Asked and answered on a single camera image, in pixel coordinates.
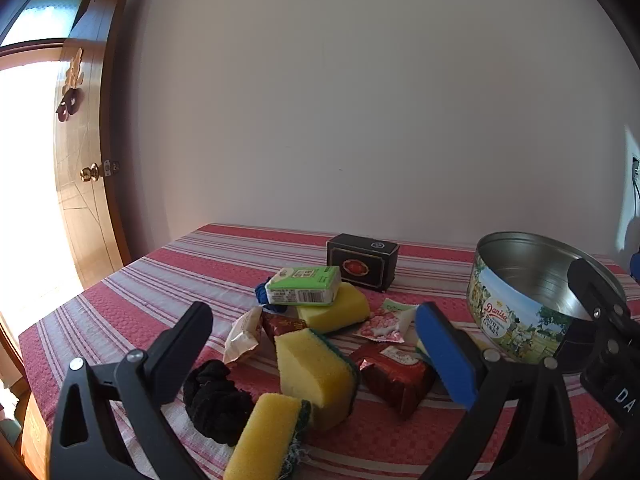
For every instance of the small dark red snack packet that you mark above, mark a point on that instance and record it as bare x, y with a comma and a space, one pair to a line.
282, 325

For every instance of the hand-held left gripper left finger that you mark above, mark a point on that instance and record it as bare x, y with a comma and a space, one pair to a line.
180, 345

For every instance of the black rectangular box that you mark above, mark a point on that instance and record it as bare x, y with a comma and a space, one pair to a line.
360, 265

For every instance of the transom window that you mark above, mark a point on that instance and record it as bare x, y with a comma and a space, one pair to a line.
45, 12

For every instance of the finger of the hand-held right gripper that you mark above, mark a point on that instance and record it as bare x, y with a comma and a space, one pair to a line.
600, 295
577, 347

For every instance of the green tissue pack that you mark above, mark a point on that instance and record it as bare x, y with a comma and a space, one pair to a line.
300, 285

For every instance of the hanging door ornament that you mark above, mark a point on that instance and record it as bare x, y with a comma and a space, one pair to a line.
70, 102

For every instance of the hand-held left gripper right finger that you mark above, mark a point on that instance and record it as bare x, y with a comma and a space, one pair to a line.
445, 355

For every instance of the wooden door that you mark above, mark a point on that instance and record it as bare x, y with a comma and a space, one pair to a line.
85, 235

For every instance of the black scrunchie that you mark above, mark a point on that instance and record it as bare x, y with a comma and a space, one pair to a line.
215, 405

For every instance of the beige snack packet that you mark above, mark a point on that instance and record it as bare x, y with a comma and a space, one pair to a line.
242, 335

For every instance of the red white-label snack packet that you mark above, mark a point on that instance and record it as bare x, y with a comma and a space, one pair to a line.
395, 380

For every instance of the round printed cookie tin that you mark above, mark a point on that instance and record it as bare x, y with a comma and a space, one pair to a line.
505, 305

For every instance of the brass door knob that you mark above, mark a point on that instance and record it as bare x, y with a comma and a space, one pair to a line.
90, 173

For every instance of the metal door latch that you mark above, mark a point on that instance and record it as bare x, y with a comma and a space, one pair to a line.
111, 167

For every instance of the red striped cloth-covered desktop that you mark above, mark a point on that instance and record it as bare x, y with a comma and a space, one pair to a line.
150, 285

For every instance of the blue scrunchie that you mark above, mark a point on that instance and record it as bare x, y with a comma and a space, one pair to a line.
261, 294

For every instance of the pink candy packet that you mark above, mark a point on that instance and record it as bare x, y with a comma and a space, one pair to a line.
382, 325

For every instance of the white wall socket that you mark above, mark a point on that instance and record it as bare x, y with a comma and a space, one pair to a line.
636, 167

